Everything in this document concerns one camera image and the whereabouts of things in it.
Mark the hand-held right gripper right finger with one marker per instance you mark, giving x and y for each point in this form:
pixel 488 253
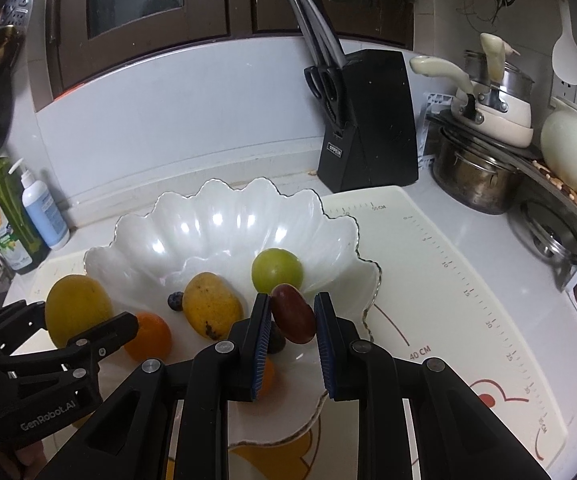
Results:
pixel 326 350

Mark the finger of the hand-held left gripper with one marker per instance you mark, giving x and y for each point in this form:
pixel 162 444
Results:
pixel 103 337
pixel 18 322

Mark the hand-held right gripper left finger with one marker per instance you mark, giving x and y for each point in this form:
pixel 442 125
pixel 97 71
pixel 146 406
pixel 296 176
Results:
pixel 261 350

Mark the dark purple plum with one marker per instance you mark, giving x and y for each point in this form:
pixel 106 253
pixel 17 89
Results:
pixel 277 344

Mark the orange tangerine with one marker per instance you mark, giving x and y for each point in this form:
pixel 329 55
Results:
pixel 151 335
pixel 267 380

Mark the large yellow citrus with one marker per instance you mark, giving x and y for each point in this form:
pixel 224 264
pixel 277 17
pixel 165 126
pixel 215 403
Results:
pixel 76 310

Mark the red grape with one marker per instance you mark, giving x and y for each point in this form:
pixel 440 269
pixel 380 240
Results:
pixel 293 317

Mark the yellow mango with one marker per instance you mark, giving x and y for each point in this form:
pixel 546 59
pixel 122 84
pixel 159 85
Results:
pixel 211 305

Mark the white scalloped ceramic bowl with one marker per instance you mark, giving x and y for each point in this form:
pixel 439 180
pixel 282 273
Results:
pixel 208 230

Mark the person's left hand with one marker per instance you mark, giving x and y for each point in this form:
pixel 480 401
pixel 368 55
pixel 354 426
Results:
pixel 26 460

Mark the blueberry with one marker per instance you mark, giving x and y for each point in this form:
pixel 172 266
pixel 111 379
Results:
pixel 174 301

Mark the green round fruit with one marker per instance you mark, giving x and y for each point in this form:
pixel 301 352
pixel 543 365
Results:
pixel 276 270

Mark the green dish soap bottle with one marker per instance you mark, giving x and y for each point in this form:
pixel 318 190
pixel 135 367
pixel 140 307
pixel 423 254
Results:
pixel 1 210

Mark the white blue pump bottle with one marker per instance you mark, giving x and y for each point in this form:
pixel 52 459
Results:
pixel 43 210

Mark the cartoon printed baking mat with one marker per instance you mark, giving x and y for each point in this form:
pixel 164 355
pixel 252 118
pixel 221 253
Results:
pixel 443 285

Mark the large steel pot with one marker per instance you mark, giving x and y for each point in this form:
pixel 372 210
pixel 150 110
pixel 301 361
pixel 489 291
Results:
pixel 473 175

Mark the black knife block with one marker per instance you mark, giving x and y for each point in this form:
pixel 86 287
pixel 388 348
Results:
pixel 368 120

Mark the glass pot lid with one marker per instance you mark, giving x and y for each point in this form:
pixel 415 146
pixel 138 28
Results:
pixel 551 232

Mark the black kitchen scissors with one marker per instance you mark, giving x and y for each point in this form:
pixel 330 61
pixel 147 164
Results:
pixel 326 90

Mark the grey metal pot rack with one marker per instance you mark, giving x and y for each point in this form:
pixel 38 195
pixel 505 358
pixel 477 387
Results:
pixel 543 182

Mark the woven pot trivet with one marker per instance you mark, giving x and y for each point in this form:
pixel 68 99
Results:
pixel 563 187

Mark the cream enamel saucepan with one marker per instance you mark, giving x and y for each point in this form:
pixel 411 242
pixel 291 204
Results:
pixel 503 120

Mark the perforated steel colander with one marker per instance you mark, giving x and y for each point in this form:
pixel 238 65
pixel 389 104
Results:
pixel 16 5

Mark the white ceramic pot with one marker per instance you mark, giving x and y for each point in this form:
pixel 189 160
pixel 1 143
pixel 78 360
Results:
pixel 573 150

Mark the white rice paddle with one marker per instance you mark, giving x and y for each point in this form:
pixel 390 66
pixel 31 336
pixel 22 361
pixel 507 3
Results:
pixel 566 55

